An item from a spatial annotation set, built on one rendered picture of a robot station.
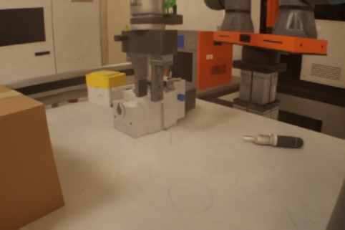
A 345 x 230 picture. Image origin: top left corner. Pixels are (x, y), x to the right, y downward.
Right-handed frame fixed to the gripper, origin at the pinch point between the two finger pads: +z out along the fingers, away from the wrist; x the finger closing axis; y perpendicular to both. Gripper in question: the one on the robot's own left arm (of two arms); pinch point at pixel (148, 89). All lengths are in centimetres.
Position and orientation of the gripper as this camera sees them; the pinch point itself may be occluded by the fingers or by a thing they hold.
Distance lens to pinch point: 57.0
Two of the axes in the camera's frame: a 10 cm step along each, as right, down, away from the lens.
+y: -6.9, 2.4, -6.9
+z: 0.0, 9.4, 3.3
